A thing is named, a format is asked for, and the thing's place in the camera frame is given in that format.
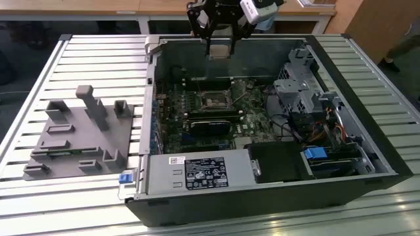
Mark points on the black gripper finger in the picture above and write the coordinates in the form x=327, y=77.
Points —
x=243, y=27
x=202, y=34

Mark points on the silver square CPU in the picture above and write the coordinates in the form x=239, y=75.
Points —
x=219, y=52

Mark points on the black RAM slot row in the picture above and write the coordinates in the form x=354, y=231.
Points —
x=210, y=83
x=214, y=115

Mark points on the silver metal drive cage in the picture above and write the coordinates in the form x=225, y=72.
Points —
x=293, y=93

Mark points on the black graphics card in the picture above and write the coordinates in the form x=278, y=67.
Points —
x=210, y=127

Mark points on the green motherboard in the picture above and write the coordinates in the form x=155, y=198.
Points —
x=259, y=123

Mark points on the brown wooden cabinet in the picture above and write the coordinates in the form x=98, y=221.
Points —
x=378, y=24

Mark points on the silver chipset heat sink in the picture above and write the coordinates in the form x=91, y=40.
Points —
x=243, y=142

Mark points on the grey parts rack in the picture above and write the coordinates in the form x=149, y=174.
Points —
x=82, y=137

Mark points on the black plastic shroud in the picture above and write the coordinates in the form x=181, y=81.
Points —
x=279, y=162

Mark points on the silver power supply unit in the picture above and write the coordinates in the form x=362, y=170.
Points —
x=165, y=172

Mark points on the blue case latch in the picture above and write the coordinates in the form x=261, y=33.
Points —
x=125, y=179

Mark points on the green RAM stick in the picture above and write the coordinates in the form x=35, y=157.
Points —
x=66, y=153

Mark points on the black open PC case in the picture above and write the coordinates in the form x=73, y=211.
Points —
x=230, y=209

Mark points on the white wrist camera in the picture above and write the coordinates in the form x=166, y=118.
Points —
x=253, y=11

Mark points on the wooden desk white frame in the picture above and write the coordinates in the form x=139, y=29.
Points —
x=82, y=6

